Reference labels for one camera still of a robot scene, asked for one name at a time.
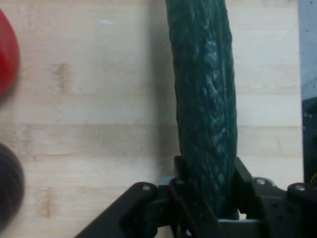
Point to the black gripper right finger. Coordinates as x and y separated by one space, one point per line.
297 213

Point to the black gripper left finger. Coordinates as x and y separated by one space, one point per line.
138 213

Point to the dark green cucumber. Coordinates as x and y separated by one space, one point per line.
205 99

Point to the light wooden cutting board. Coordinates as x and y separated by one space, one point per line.
99 99

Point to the dark purple round vegetable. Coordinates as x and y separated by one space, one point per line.
10 183

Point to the red round vegetable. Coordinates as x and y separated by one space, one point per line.
7 52

